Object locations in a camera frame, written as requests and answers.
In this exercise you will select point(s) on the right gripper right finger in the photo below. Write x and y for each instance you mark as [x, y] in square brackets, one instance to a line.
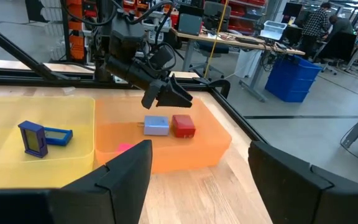
[291, 193]

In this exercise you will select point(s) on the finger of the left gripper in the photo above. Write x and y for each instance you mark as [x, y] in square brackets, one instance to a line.
[174, 98]
[151, 95]

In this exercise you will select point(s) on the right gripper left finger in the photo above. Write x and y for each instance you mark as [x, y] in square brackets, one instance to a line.
[104, 199]

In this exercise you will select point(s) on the red power adapter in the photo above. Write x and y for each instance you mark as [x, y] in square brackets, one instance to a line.
[183, 125]

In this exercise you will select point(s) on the light blue power adapter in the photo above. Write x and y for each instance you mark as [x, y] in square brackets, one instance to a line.
[156, 125]

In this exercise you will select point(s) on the pink power adapter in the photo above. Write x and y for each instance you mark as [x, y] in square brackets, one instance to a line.
[124, 147]

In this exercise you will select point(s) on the blue box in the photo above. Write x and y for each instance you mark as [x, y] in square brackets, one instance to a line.
[33, 138]

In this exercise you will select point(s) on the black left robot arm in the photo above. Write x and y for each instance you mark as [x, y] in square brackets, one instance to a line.
[126, 34]

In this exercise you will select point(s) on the orange translucent plastic bin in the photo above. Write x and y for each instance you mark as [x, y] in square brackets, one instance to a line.
[172, 152]

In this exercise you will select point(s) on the blue office chair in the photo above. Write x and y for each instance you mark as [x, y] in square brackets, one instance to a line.
[211, 49]

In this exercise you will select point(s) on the small clear plastic piece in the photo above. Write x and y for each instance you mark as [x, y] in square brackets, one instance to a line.
[68, 90]

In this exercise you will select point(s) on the orange parts rack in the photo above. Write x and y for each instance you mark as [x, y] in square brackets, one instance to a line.
[76, 37]

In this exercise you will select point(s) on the yellow translucent plastic bin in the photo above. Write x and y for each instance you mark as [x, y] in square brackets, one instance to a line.
[67, 118]

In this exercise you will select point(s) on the dark grey equipment box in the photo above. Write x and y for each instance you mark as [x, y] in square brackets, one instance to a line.
[190, 21]

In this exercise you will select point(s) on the wooden workbench desk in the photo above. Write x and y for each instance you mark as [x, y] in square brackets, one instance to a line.
[228, 41]

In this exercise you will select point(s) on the red storage shelf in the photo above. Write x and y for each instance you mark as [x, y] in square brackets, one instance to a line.
[247, 15]

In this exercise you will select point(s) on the blue storage crate stack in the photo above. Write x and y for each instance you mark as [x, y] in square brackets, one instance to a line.
[291, 77]

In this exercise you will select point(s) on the light wooden side table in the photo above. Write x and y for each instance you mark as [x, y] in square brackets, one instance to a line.
[11, 64]

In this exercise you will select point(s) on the clear plastic tub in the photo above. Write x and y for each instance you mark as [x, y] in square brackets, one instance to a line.
[273, 29]

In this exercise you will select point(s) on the black office chair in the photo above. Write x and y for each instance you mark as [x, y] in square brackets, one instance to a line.
[337, 46]

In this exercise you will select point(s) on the person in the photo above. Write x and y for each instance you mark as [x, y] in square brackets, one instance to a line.
[315, 25]
[340, 26]

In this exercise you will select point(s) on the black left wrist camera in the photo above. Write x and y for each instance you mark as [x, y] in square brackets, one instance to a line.
[162, 57]

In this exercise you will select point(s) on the black arched frame clamp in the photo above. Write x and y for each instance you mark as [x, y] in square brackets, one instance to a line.
[225, 84]

